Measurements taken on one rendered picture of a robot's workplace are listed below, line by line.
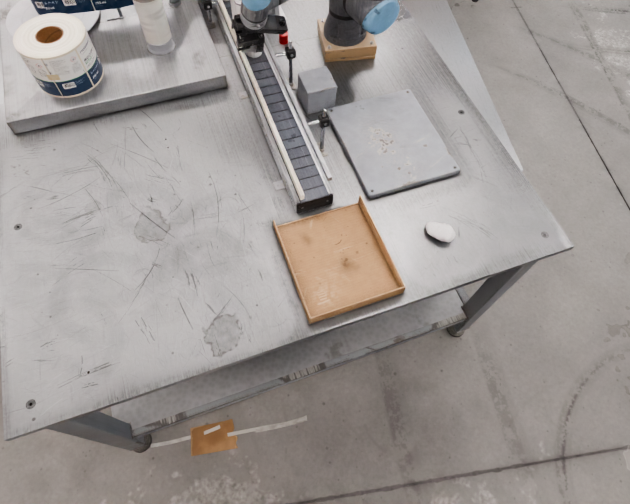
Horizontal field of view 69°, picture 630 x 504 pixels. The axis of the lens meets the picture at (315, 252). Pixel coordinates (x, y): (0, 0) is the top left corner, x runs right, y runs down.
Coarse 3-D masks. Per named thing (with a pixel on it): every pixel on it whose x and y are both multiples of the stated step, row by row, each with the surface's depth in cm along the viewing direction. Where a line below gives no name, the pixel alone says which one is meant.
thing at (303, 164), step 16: (256, 64) 151; (256, 80) 147; (272, 80) 147; (256, 96) 148; (272, 96) 144; (272, 112) 141; (288, 112) 141; (288, 128) 138; (288, 144) 135; (304, 144) 135; (304, 160) 132; (304, 176) 130; (320, 176) 130; (304, 192) 127; (320, 192) 127
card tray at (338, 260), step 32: (288, 224) 127; (320, 224) 128; (352, 224) 128; (288, 256) 123; (320, 256) 123; (352, 256) 123; (384, 256) 123; (320, 288) 118; (352, 288) 119; (384, 288) 119; (320, 320) 115
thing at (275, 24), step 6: (270, 18) 132; (276, 18) 133; (282, 18) 134; (270, 24) 132; (276, 24) 133; (282, 24) 134; (264, 30) 131; (270, 30) 132; (276, 30) 133; (282, 30) 135
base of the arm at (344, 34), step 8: (328, 16) 154; (336, 16) 150; (344, 16) 149; (328, 24) 154; (336, 24) 152; (344, 24) 151; (352, 24) 151; (328, 32) 156; (336, 32) 155; (344, 32) 153; (352, 32) 153; (360, 32) 157; (328, 40) 158; (336, 40) 155; (344, 40) 155; (352, 40) 155; (360, 40) 157
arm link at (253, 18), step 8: (248, 0) 113; (256, 0) 112; (264, 0) 112; (272, 0) 116; (248, 8) 115; (256, 8) 115; (264, 8) 116; (272, 8) 118; (248, 16) 120; (256, 16) 119; (264, 16) 120
